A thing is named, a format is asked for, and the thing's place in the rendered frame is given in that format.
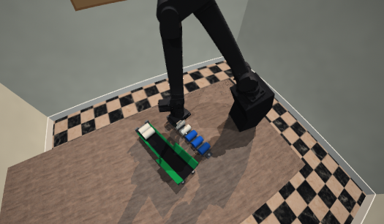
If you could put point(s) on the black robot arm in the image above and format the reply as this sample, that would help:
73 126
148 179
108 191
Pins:
170 14

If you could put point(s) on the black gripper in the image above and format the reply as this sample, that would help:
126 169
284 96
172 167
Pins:
178 116

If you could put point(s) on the blue plastic bar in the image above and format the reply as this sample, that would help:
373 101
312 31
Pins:
197 141
191 135
204 148

